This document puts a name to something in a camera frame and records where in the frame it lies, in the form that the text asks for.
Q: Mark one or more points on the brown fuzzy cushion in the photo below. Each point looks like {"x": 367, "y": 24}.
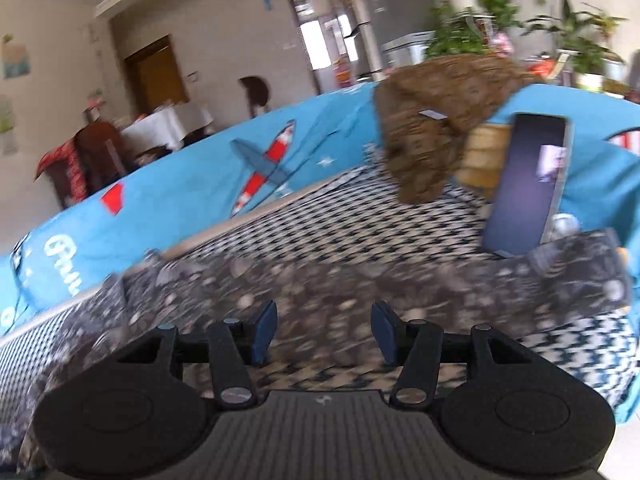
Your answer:
{"x": 425, "y": 125}

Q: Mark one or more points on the smartphone with dark screen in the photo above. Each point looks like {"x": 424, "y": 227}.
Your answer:
{"x": 525, "y": 185}

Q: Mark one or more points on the houndstooth sofa seat mat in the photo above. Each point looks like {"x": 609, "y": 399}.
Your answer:
{"x": 350, "y": 220}

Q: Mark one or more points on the open doorway frame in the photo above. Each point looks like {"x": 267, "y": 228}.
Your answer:
{"x": 320, "y": 35}

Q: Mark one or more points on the table with white tablecloth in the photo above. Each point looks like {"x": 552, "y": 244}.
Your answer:
{"x": 165, "y": 122}

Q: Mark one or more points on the brown wooden door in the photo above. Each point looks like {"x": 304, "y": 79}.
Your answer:
{"x": 155, "y": 75}

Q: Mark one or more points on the beige cushion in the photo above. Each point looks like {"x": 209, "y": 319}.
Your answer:
{"x": 480, "y": 160}

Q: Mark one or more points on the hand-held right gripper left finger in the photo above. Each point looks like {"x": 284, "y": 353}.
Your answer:
{"x": 265, "y": 332}

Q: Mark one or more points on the dark wooden chair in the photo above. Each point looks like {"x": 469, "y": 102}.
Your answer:
{"x": 100, "y": 150}
{"x": 255, "y": 92}
{"x": 60, "y": 160}

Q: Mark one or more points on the white chest freezer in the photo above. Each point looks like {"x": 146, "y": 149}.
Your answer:
{"x": 407, "y": 50}

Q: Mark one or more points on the grey refrigerator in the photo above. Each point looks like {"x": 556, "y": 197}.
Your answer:
{"x": 395, "y": 15}

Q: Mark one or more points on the pastel picture wall sticker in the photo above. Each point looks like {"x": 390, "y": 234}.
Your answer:
{"x": 15, "y": 57}

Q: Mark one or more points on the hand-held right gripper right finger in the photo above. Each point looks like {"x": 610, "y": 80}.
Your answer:
{"x": 385, "y": 332}

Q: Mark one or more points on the blue printed sofa cover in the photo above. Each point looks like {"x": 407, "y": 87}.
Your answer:
{"x": 200, "y": 175}

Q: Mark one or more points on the lavender pot wall sticker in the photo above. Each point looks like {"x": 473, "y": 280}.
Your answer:
{"x": 6, "y": 125}

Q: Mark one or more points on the small blue wall sticker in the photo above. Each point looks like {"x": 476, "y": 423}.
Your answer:
{"x": 268, "y": 1}

